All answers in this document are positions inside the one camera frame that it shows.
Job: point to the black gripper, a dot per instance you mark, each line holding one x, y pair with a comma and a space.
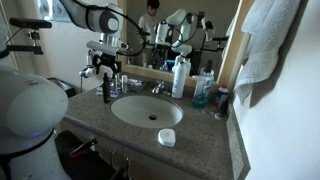
107, 59

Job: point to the black dropper bottle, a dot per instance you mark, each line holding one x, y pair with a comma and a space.
106, 90

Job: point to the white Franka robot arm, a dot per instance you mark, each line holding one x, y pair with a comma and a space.
33, 106

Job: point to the small clear spray bottle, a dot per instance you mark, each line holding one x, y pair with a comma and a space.
115, 85

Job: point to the white capped small bottle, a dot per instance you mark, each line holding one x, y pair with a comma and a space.
124, 84

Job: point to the tall white spray bottle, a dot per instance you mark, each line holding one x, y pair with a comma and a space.
179, 81

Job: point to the clear blue mouthwash bottle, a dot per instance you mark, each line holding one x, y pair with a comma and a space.
201, 90

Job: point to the chrome makeup mirror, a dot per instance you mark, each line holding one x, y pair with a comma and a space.
88, 71

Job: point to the blue toiletry packet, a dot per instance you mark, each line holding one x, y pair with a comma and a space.
99, 90

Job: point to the clear toiletry tray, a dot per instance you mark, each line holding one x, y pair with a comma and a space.
137, 85

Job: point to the dark bin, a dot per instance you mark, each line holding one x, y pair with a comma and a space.
61, 86

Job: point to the chrome sink faucet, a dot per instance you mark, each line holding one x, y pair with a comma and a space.
158, 88

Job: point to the white oval sink basin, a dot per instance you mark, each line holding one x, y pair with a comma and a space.
146, 111

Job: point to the vanity cabinet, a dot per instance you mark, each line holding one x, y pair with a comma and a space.
150, 163

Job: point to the red capped shaving can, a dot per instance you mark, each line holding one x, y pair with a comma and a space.
221, 98

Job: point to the white hanging towel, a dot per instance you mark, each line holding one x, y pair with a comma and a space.
263, 43

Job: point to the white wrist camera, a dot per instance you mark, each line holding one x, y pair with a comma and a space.
103, 46

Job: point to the colourful wall picture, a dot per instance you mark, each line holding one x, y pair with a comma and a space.
50, 10

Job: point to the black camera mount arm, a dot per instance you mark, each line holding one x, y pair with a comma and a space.
23, 49

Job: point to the black stereo camera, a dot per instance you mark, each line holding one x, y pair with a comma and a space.
30, 23

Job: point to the wood framed wall mirror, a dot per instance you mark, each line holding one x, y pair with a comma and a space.
230, 50

